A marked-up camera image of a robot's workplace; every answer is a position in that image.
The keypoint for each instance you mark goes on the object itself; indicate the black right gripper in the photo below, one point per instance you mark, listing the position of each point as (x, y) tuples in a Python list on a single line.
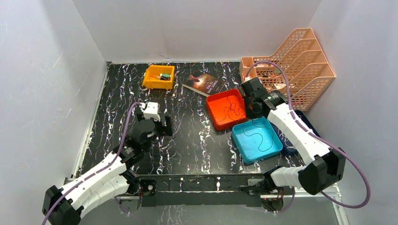
[(248, 114)]

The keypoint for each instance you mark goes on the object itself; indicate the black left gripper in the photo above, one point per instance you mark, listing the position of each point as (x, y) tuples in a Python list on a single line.
[(167, 124)]

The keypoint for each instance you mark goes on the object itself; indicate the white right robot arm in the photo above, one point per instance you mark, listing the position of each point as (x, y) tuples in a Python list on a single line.
[(324, 166)]

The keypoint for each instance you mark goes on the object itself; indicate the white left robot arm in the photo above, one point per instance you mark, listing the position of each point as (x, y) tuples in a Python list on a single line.
[(111, 177)]

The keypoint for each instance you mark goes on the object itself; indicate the orange square tray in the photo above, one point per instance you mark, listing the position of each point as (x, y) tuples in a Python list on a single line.
[(226, 109)]

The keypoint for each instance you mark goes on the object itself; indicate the light blue square tray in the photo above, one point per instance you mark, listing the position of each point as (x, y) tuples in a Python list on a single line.
[(256, 140)]

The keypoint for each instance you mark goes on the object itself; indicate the yellow plastic parts bin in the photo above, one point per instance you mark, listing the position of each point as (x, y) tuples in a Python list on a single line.
[(163, 83)]

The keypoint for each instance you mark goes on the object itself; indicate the dark blue square tray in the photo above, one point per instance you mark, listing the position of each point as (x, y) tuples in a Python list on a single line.
[(288, 148)]

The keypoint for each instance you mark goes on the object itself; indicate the dark paperback book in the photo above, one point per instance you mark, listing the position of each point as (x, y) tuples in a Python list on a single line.
[(203, 84)]

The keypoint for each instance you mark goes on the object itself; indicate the peach plastic file organizer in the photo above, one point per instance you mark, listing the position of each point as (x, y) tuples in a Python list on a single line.
[(302, 59)]

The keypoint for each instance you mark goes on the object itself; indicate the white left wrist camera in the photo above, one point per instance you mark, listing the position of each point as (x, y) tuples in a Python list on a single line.
[(151, 110)]

